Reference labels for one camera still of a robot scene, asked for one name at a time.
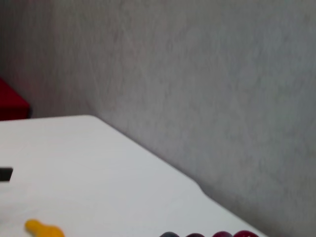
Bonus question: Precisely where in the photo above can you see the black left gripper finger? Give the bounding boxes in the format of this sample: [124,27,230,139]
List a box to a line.
[0,167,13,183]

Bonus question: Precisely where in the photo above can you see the yellow banana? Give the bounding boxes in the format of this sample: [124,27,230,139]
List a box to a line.
[24,219,65,237]

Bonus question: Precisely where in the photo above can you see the dark red grape bunch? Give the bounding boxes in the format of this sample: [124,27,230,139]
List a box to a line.
[159,229,260,237]

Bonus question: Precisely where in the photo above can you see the plain red box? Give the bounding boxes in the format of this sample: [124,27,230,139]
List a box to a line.
[0,77,33,121]

